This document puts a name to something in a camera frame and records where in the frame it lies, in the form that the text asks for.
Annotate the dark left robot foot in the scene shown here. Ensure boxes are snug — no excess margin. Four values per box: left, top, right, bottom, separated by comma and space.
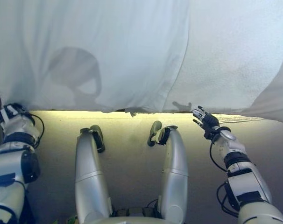
90, 125, 106, 154

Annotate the dark robot foot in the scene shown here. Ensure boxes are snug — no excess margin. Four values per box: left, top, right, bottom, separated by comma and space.
147, 120, 163, 147
90, 125, 106, 154

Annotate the silver left robot leg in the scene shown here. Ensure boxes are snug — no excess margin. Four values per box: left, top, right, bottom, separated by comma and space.
75, 127, 113, 222

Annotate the silver robot leg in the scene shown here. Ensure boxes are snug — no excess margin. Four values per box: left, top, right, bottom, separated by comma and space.
156, 126, 189, 220
75, 127, 113, 222

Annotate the silver robot torso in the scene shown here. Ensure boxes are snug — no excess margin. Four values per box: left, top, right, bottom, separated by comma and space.
80, 216, 179, 224

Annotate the white bed sheet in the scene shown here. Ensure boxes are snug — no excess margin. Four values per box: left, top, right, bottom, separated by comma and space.
162, 7, 196, 114

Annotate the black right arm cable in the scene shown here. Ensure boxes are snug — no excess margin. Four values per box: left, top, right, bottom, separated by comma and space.
209, 140, 241, 213

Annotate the white duvet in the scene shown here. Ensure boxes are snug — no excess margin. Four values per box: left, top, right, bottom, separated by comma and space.
0, 0, 191, 115

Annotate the silver right robot leg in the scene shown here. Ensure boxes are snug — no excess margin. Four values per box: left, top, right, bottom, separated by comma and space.
156, 126, 189, 220

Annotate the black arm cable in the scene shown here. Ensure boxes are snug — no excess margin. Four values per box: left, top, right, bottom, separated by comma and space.
27, 113, 45, 150
209, 140, 241, 213

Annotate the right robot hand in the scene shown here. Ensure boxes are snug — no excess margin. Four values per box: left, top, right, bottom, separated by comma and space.
192, 105, 220, 140

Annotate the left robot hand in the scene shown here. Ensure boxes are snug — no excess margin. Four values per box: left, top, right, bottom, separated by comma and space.
0, 104, 30, 126

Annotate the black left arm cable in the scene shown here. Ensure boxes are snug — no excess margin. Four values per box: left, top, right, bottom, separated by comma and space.
27, 113, 45, 150

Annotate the green yellow waist piece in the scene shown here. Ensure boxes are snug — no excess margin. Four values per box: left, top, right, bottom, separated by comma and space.
66, 214, 79, 224

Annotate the dark right robot foot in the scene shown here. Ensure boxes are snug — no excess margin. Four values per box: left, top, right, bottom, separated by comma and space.
147, 120, 163, 147

